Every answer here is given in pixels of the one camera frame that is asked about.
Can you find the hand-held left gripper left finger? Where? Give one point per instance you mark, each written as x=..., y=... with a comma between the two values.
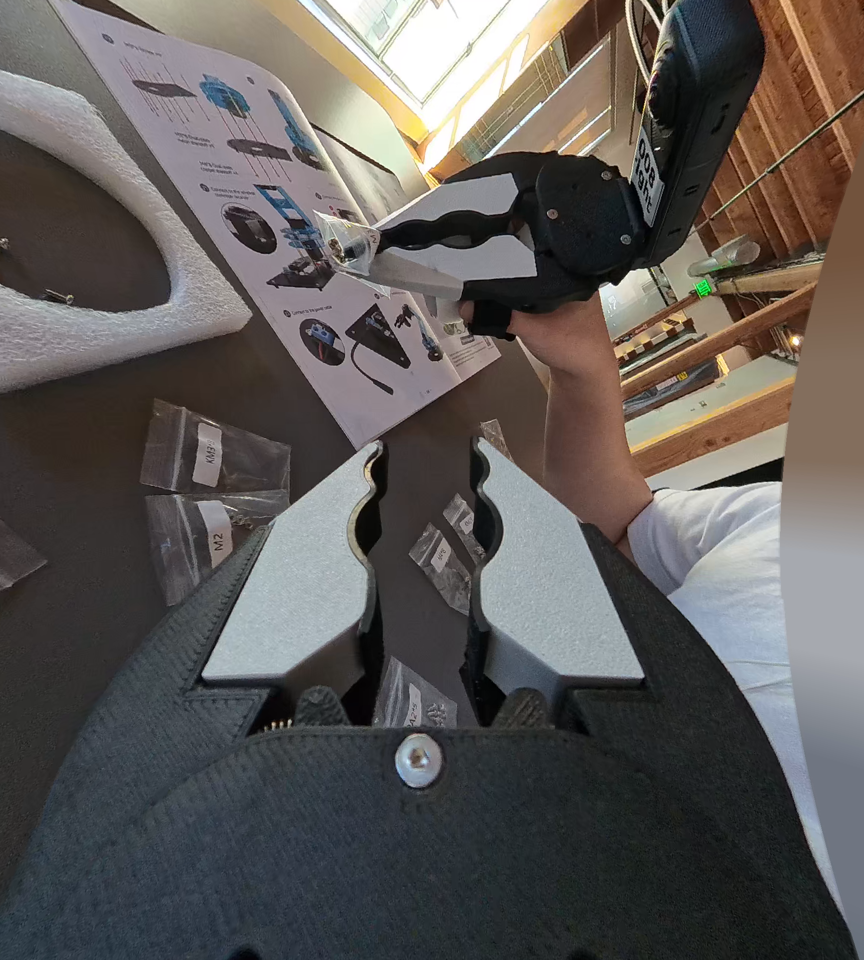
x=297, y=600

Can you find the dark grey desk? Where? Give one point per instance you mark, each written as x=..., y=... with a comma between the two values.
x=64, y=712

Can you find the white foam frame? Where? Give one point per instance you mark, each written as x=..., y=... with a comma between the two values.
x=41, y=352

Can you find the large glass window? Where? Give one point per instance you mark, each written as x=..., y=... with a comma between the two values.
x=432, y=37

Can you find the round metal ventilation duct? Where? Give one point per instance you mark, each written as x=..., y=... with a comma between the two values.
x=724, y=255

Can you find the robot arm instruction booklet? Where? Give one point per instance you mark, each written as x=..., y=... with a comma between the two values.
x=251, y=150

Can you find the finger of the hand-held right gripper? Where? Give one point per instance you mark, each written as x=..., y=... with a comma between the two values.
x=469, y=266
x=469, y=199

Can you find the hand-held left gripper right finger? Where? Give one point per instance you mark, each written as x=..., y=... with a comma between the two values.
x=552, y=600

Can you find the person's right forearm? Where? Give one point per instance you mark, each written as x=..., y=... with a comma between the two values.
x=589, y=435

